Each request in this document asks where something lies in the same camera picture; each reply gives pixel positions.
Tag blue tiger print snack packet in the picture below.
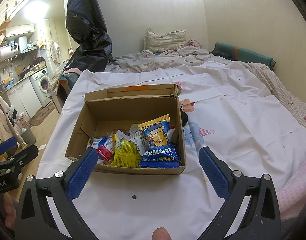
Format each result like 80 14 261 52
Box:
138 114 180 168

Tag yellow snack packet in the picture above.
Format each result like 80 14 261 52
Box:
108 134 142 168

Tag white hanging towel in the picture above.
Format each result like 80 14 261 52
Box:
49 40 60 63

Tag white printed sheet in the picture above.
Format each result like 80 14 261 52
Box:
37 62 306 240

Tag person's right hand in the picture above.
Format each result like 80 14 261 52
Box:
152 227 171 240

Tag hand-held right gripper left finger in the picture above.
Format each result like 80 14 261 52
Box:
15 147 98 240

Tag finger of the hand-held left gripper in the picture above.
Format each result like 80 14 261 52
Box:
7 144 39 167
0 137 19 155

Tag white and red snack packet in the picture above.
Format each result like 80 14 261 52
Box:
96 138 116 165

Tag white wall cabinet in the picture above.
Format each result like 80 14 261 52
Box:
5 24 36 38

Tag beige hanging garment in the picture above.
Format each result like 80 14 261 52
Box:
0 92 21 140

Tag pink dotted blanket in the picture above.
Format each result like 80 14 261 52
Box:
278 152 306 220

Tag white water heater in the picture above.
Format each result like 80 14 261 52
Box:
0 42 20 63

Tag black plastic bag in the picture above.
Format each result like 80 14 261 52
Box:
66 0 113 73

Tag brown floor rug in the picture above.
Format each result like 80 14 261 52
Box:
28 102 55 127

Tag green cushion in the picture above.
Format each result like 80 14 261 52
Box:
214 42 276 70

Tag brown cardboard box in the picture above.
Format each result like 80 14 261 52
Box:
65 84 187 175

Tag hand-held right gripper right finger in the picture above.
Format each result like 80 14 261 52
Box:
198 146 283 240

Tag patterned pillow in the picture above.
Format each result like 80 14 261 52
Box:
144 28 187 52

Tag white snack bar packet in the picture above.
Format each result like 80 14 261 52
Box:
128 133 145 155

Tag teal and pink clothing heap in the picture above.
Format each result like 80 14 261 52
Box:
57 67 83 98

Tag patterned quilt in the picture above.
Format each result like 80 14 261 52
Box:
104 39 306 130

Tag white kitchen base cabinet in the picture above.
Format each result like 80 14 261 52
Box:
6 80 42 118

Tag grey trash bin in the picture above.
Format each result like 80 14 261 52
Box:
19 126 36 145

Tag person's left hand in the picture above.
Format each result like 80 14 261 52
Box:
2 192 17 228

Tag white washing machine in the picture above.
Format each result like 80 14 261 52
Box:
30 67 52 108

